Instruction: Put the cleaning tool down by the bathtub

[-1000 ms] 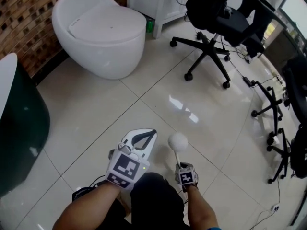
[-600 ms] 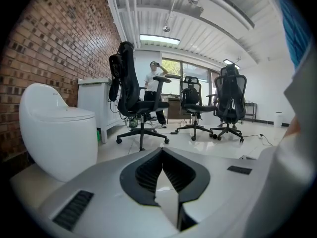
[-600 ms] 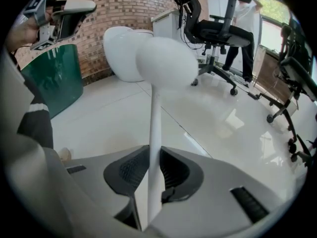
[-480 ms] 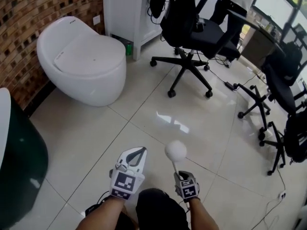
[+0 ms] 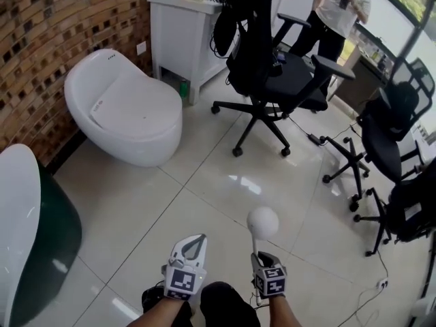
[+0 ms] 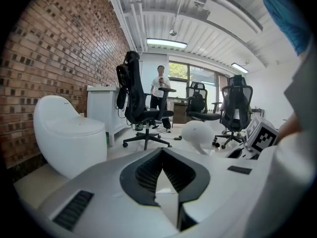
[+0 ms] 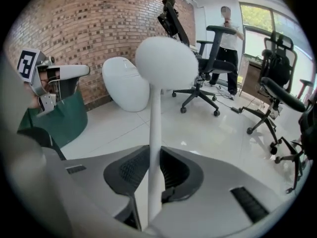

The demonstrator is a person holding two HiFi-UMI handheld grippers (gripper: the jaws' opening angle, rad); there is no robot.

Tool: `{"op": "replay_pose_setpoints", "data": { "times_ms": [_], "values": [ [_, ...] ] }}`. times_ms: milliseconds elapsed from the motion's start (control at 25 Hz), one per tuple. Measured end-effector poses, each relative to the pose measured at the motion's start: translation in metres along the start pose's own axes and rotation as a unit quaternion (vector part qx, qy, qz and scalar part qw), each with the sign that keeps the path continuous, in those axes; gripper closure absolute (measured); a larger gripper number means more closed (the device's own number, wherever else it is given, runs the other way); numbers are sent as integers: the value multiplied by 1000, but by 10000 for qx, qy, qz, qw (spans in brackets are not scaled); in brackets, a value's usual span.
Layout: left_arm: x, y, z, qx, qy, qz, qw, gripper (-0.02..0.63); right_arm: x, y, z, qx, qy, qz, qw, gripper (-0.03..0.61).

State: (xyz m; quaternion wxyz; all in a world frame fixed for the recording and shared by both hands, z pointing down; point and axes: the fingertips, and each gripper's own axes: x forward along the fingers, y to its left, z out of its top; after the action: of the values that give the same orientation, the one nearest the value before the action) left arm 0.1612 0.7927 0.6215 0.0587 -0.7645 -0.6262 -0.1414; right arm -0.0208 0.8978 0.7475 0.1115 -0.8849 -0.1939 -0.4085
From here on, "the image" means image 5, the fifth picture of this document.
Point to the white power strip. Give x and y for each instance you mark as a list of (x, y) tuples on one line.
[(382, 283)]

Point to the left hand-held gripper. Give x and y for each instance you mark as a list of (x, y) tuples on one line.
[(184, 281)]

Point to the white box device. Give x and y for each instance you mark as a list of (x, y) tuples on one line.
[(427, 306)]

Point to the black office chair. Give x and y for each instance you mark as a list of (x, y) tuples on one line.
[(293, 83), (408, 213), (385, 145)]

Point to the green bottle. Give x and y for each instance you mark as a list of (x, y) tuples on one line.
[(184, 89)]

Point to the black power adapter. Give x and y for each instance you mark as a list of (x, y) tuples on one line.
[(315, 139)]

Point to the person's black trousers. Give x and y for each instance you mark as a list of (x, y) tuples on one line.
[(225, 305)]

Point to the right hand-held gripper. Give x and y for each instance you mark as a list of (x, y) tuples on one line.
[(272, 281)]

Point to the white oval toilet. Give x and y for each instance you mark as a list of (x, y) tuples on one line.
[(136, 124)]

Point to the brown wooden desk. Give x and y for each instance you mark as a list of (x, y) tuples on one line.
[(368, 87)]

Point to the small black device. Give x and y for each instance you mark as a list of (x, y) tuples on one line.
[(279, 59)]

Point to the person's right forearm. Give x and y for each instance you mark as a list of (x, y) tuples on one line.
[(284, 312)]

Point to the person's left forearm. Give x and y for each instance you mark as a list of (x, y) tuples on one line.
[(160, 313)]

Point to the white vanity cabinet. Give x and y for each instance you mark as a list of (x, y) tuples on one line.
[(180, 36)]

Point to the white round-headed brush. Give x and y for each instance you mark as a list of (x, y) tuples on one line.
[(263, 223)]

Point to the white wall socket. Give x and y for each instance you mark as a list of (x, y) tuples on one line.
[(141, 48)]

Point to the white and green bathtub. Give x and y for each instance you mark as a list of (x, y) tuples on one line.
[(17, 233)]

